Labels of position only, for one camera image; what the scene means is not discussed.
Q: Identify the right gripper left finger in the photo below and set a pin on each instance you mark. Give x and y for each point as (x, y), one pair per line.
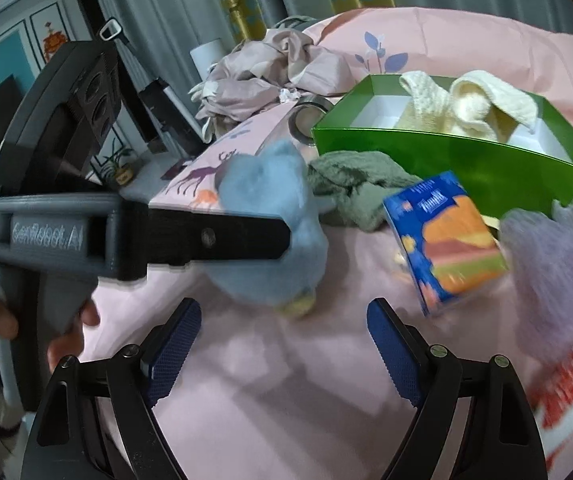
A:
(152, 368)

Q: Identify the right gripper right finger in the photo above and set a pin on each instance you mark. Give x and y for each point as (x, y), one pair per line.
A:
(419, 372)

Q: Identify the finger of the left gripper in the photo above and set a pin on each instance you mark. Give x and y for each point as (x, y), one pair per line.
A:
(177, 237)

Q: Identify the blue plush toy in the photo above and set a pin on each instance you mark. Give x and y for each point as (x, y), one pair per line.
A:
(273, 183)

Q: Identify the blue orange tissue pack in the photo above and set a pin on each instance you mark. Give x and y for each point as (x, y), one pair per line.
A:
(449, 250)

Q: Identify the red white sock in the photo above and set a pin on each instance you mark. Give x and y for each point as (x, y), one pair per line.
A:
(553, 410)

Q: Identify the purple mesh bath sponge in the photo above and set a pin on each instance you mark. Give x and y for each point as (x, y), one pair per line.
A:
(540, 250)

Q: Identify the green knitted cloth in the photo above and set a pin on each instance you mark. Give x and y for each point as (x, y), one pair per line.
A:
(351, 186)

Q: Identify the cream fluffy towel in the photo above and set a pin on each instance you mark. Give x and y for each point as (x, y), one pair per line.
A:
(478, 105)

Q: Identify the person left hand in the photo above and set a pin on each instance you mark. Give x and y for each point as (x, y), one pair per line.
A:
(69, 343)

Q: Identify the potted plant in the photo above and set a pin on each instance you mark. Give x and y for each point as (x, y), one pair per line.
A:
(114, 170)

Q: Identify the pink deer print sheet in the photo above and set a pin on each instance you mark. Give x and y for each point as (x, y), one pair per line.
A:
(262, 396)

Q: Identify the black stand with pole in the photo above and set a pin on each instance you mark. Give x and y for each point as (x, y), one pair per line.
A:
(179, 130)

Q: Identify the crumpled beige cloth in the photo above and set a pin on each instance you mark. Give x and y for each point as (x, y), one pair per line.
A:
(254, 75)

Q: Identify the clear glass jar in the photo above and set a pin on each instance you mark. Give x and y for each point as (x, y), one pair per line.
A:
(305, 114)

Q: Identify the white cylinder lamp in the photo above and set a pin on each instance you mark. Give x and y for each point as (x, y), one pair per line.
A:
(206, 56)

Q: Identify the green cardboard box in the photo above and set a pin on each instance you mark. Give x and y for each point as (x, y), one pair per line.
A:
(533, 169)

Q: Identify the red wall ornament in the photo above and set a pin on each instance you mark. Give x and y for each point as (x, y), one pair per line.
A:
(52, 41)

